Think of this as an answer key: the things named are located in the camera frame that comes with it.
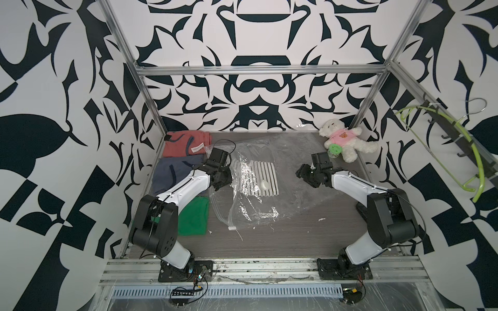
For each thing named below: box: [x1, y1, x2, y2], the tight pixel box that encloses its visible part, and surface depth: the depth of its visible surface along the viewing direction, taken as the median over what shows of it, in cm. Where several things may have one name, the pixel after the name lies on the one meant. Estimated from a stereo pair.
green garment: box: [177, 195, 210, 236], surface depth 87 cm
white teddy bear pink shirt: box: [319, 118, 379, 164], surface depth 110 cm
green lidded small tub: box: [329, 143, 343, 155], surface depth 110 cm
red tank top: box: [162, 130, 213, 157], surface depth 114 cm
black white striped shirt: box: [239, 160, 279, 197], surface depth 95 cm
